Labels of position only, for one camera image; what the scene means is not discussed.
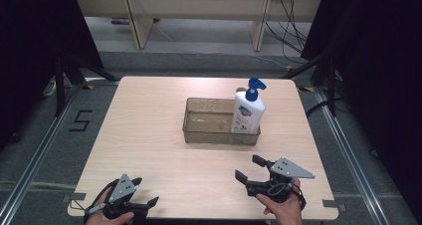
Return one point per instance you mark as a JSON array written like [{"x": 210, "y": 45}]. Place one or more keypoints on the black curtain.
[
  {"x": 381, "y": 69},
  {"x": 30, "y": 52}
]

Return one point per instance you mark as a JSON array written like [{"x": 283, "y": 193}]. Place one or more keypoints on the metal floor rail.
[
  {"x": 351, "y": 158},
  {"x": 36, "y": 155}
]

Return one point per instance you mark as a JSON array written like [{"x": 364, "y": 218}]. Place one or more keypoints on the black metal stand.
[
  {"x": 330, "y": 85},
  {"x": 61, "y": 85}
]

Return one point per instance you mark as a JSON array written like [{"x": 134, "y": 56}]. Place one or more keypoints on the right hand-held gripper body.
[{"x": 282, "y": 180}]

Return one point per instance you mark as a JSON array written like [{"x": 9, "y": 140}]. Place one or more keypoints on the person's right hand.
[{"x": 285, "y": 210}]

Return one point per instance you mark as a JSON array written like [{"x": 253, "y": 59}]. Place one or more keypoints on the beige wooden desk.
[{"x": 199, "y": 9}]

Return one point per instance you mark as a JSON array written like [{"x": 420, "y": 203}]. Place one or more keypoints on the person's left hand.
[{"x": 106, "y": 218}]

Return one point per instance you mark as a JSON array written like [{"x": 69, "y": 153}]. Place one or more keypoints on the grey tape piece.
[
  {"x": 330, "y": 203},
  {"x": 75, "y": 196}
]

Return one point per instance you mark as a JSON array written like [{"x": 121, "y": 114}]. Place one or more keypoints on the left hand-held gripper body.
[{"x": 121, "y": 195}]

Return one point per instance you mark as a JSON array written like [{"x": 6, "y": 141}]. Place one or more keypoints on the clear plastic storage box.
[{"x": 207, "y": 123}]

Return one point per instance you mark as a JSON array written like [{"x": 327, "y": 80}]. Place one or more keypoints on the white blue pump bottle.
[{"x": 247, "y": 110}]

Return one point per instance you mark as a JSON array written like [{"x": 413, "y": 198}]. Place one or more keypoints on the purple flat object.
[{"x": 120, "y": 21}]

